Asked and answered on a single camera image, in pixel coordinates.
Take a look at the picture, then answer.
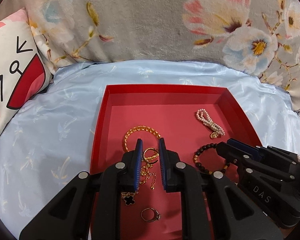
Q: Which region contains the gold hoop earring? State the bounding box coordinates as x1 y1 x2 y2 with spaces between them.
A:
142 147 160 165

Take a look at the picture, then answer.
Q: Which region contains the red shallow tray box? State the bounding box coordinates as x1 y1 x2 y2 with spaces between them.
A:
90 85 261 239

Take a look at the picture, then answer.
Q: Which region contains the light blue satin sheet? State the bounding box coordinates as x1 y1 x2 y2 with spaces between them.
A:
0 61 300 237

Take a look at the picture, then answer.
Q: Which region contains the gold twisted bangle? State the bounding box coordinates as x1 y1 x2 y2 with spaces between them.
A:
122 125 161 152

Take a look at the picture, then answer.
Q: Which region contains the grey floral blanket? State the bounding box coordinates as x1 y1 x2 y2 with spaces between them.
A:
0 0 300 112

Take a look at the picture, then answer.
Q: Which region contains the white pink bunny pillow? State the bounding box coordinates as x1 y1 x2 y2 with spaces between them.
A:
0 8 51 135

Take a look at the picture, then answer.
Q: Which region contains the black bead bracelet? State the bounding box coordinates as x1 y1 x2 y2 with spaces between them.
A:
192 142 231 176

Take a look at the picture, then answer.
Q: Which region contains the silver stone ring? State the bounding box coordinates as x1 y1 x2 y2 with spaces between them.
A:
140 207 162 223

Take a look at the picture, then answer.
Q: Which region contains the white pearl bracelet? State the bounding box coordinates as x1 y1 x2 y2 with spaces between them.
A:
195 108 226 139

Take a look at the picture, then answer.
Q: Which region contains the gold chain bracelet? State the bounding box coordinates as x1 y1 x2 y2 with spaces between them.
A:
139 163 158 191

